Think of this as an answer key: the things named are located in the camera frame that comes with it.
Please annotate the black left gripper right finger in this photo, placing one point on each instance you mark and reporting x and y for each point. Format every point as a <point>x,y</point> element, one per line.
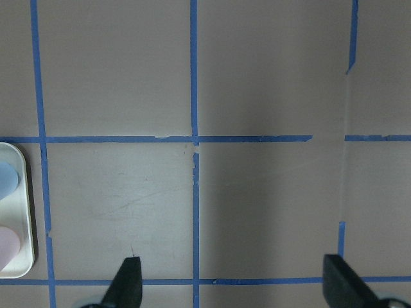
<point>343,288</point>

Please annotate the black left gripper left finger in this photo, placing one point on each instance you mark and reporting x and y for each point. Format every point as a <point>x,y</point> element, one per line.
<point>126,289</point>

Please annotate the pink plastic cup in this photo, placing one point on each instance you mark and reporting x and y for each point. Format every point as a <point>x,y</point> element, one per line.
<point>10,246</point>

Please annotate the blue plastic cup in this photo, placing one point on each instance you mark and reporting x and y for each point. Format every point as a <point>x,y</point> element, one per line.
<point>9,180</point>

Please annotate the cream plastic tray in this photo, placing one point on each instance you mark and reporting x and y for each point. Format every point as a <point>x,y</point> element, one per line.
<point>16,214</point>

